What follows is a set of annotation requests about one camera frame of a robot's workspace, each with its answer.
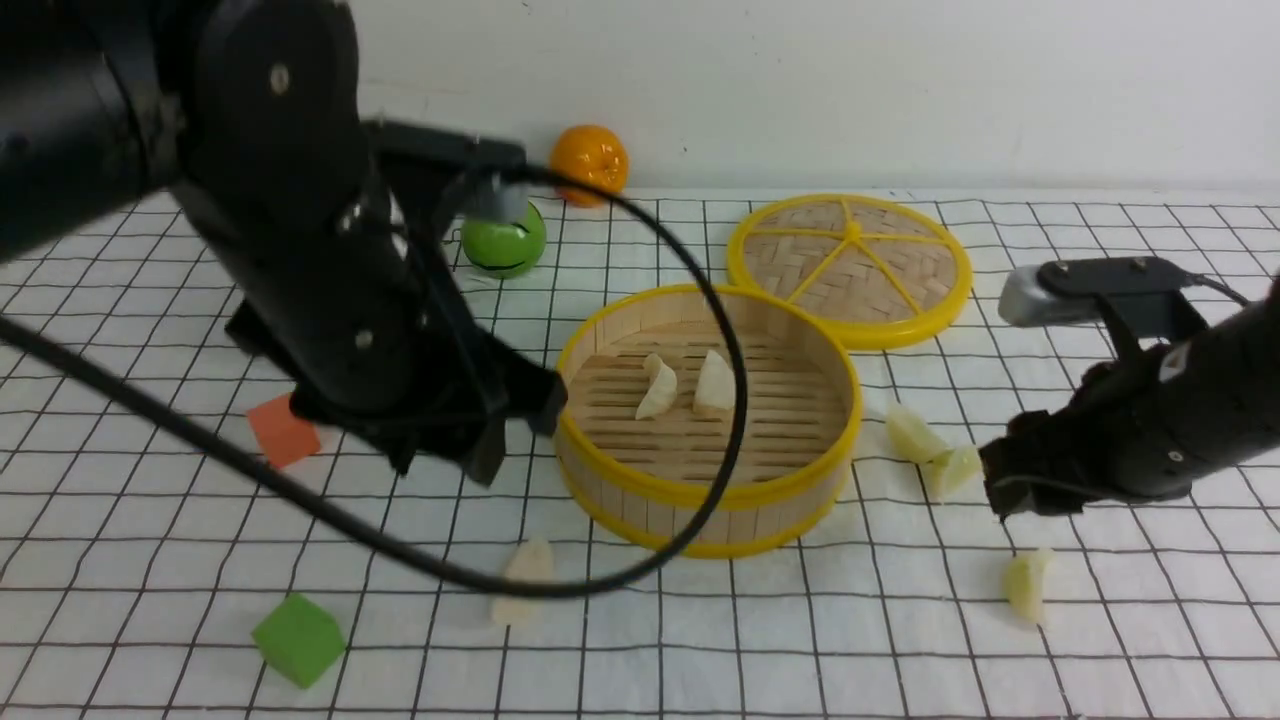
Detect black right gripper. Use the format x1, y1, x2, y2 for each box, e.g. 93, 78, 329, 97
980, 331, 1231, 519

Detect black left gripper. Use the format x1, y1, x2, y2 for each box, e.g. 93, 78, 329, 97
165, 1, 566, 488

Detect white dumpling front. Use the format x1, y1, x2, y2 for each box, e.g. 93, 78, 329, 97
490, 538, 556, 629

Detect white dumpling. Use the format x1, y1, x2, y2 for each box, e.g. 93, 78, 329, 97
692, 348, 736, 418
490, 538, 556, 629
634, 354, 678, 420

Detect green dumpling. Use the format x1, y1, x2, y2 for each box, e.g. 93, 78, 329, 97
922, 445, 983, 502
884, 404, 951, 465
1002, 548, 1053, 626

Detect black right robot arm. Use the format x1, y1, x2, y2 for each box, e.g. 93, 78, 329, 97
980, 268, 1277, 519

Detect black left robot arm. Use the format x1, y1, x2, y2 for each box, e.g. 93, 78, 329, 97
1, 1, 567, 486

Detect bamboo steamer tray yellow rim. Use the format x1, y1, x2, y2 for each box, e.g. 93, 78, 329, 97
554, 284, 863, 559

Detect bamboo steamer lid yellow rim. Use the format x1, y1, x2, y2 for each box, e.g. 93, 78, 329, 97
726, 193, 973, 351

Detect orange foam cube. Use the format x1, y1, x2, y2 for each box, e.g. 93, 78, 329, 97
247, 393, 323, 469

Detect green toy watermelon ball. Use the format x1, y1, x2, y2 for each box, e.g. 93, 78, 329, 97
460, 202, 547, 279

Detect green foam cube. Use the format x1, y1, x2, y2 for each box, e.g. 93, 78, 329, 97
251, 593, 347, 691

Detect orange toy fruit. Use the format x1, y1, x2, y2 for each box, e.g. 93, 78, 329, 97
549, 124, 630, 193

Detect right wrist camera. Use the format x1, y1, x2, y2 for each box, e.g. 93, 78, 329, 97
998, 256, 1208, 354

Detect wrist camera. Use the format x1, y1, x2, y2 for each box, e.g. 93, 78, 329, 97
998, 256, 1208, 354
362, 119, 529, 225

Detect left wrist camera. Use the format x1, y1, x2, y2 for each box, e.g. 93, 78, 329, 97
362, 119, 529, 225

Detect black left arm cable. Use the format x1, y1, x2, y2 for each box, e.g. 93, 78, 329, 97
0, 165, 751, 601

